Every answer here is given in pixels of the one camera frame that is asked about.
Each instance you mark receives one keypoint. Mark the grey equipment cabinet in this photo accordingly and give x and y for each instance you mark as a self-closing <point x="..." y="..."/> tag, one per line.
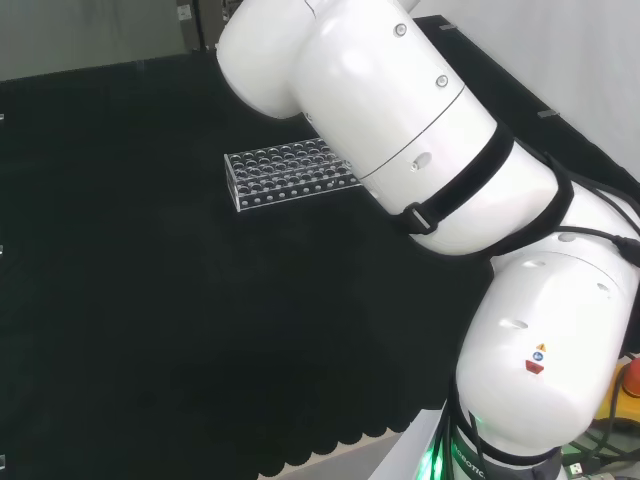
<point x="197" y="25"/>

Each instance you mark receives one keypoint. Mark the black bench cloth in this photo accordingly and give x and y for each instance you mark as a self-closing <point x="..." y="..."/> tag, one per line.
<point x="150" y="300"/>

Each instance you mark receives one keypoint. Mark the yellow stop button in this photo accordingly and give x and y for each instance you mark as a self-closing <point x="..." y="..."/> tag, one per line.
<point x="631" y="385"/>

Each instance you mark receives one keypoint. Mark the silver usb plug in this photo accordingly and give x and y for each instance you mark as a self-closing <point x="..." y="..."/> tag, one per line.
<point x="577" y="469"/>

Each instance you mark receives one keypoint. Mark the clear acrylic test tube rack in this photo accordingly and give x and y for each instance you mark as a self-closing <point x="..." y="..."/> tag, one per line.
<point x="260" y="197"/>

